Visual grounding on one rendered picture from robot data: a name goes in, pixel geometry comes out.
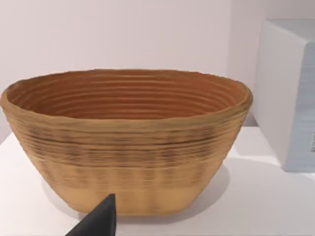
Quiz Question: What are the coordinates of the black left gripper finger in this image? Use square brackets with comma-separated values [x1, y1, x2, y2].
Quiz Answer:
[67, 193, 117, 236]

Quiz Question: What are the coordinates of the brown woven basket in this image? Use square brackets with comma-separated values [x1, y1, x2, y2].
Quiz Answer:
[0, 68, 253, 217]

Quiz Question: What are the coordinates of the pale microwave oven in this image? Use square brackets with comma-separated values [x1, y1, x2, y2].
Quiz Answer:
[250, 18, 315, 173]

